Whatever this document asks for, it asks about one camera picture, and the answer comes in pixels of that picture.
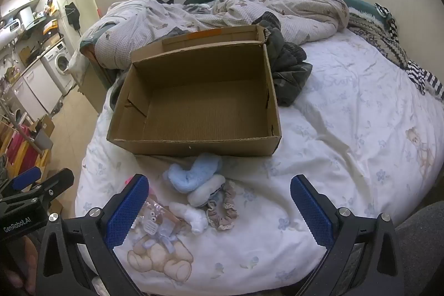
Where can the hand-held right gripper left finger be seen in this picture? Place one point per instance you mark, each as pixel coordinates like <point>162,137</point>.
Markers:
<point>126,212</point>

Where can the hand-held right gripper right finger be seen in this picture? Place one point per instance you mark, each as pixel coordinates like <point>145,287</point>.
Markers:
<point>310,212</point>

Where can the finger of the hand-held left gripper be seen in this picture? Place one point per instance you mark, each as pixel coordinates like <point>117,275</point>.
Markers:
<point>55,183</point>
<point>27,178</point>

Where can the clear plastic bag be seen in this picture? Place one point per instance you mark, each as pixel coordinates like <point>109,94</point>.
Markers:
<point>156,223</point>

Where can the white floral scrunchie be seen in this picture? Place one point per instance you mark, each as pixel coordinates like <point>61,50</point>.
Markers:
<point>192,216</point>

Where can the blue plush heart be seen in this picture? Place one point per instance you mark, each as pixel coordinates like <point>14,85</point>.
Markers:
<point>194,174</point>

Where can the white oval plush pad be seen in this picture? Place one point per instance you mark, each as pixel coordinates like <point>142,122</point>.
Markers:
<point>204,194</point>

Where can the beige lace scrunchie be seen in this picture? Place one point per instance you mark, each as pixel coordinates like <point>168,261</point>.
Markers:
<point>230,203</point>

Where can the person's left hand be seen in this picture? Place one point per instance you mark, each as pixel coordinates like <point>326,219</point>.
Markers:
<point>19,259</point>

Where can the red and yellow crates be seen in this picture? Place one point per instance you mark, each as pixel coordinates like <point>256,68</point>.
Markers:
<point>20,150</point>

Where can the small cardboard box with flaps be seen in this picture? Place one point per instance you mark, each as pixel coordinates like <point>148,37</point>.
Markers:
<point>43,131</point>

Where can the white printed bed sheet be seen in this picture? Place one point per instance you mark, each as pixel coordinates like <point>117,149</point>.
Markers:
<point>347,143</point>

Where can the white floor cabinet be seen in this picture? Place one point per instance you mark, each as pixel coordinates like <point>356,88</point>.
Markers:
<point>34,88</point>

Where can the wooden bedside cabinet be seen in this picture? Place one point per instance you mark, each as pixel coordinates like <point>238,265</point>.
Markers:
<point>90,88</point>

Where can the person's grey trousers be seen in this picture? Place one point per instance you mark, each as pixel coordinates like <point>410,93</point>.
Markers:
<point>423,240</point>

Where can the white washing machine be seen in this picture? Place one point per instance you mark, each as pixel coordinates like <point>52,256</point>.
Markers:
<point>57,63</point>

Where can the camouflage green pants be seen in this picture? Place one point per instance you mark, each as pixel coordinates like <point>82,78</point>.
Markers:
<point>291,74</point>

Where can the black hanging garment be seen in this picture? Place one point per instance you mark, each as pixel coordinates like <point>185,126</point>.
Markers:
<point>73,15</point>

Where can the checked bear print duvet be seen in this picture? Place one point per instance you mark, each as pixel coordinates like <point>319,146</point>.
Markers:
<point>145,25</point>

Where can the patterned knit blanket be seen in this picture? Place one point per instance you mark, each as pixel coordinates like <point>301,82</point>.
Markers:
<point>381,39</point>

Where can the grey ribbed garment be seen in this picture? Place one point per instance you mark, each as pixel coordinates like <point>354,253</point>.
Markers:
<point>269,22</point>

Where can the black and white checked cloth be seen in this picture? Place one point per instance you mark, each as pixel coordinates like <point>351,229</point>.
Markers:
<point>390,22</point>

